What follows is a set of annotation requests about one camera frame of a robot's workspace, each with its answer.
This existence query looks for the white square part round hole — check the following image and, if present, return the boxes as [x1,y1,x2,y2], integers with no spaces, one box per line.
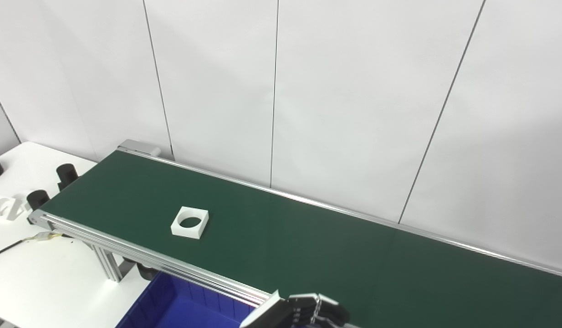
[171,206,209,240]

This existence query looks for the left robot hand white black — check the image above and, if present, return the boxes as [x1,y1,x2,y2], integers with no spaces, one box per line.
[239,289,350,328]

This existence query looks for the aluminium conveyor leg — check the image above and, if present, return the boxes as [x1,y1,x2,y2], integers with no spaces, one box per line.
[91,244,123,283]

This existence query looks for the black cable beige connector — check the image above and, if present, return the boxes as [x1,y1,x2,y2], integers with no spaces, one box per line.
[0,231,65,260]

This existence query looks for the green conveyor belt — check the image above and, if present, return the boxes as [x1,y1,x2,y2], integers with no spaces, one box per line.
[40,150,562,328]
[27,146,562,328]

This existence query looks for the grey conveyor motor housing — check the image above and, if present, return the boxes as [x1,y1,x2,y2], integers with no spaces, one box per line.
[118,140,162,158]

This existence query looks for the blue plastic bin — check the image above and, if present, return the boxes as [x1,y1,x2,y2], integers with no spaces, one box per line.
[115,272,263,328]

